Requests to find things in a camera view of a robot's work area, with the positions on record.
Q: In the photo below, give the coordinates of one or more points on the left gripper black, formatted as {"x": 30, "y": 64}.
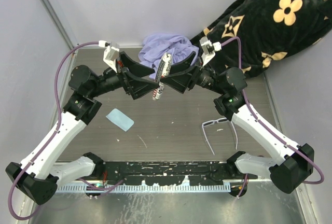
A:
{"x": 133, "y": 85}

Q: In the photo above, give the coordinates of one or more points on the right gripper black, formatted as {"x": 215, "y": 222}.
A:
{"x": 180, "y": 78}

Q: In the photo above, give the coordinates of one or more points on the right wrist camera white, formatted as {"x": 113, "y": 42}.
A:
{"x": 209, "y": 49}

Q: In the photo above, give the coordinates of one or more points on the crumpled lavender cloth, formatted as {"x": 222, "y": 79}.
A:
{"x": 156, "y": 45}

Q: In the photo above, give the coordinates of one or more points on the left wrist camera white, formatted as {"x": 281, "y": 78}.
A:
{"x": 111, "y": 53}

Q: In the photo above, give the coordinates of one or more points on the light blue cleaning cloth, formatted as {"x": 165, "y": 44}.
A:
{"x": 119, "y": 119}

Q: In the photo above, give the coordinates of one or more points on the white frame sunglasses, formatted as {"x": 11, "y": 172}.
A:
{"x": 213, "y": 123}

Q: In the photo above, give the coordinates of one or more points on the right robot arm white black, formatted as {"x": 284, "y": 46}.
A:
{"x": 288, "y": 165}

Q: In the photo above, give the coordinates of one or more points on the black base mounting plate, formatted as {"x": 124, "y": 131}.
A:
{"x": 199, "y": 173}

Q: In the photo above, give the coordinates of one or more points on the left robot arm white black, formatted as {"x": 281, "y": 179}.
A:
{"x": 36, "y": 176}

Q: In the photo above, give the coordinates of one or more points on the black floral plush blanket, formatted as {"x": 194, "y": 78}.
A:
{"x": 260, "y": 32}

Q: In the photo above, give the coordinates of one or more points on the aluminium frame post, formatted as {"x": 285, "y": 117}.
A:
{"x": 56, "y": 21}

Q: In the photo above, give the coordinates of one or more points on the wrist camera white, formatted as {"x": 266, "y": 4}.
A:
{"x": 209, "y": 49}
{"x": 111, "y": 53}

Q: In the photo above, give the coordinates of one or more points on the slotted grey cable duct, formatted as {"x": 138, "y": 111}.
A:
{"x": 184, "y": 187}

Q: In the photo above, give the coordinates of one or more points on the printed glasses case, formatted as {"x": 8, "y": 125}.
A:
{"x": 162, "y": 71}

